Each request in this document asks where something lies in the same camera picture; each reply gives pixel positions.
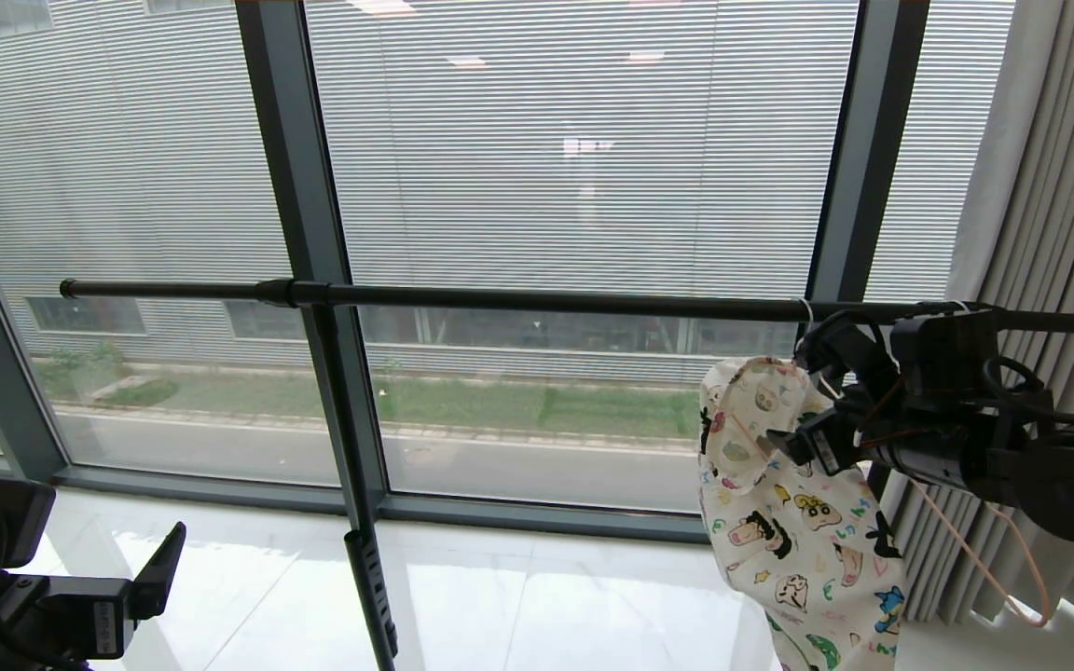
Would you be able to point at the cream printed garment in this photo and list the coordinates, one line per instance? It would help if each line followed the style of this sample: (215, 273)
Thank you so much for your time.
(807, 559)

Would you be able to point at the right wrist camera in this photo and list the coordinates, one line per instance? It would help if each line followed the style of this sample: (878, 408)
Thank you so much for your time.
(943, 359)

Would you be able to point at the black clothes rack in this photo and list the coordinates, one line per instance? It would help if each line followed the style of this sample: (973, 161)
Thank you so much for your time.
(546, 301)

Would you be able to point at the beige curtain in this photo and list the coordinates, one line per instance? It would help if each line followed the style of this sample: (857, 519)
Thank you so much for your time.
(1059, 186)

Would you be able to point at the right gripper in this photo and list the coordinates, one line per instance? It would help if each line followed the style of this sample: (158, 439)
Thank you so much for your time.
(919, 452)

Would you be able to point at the window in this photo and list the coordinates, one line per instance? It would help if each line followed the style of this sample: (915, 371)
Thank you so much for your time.
(546, 140)

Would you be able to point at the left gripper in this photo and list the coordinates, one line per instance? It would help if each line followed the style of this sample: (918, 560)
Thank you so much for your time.
(71, 615)

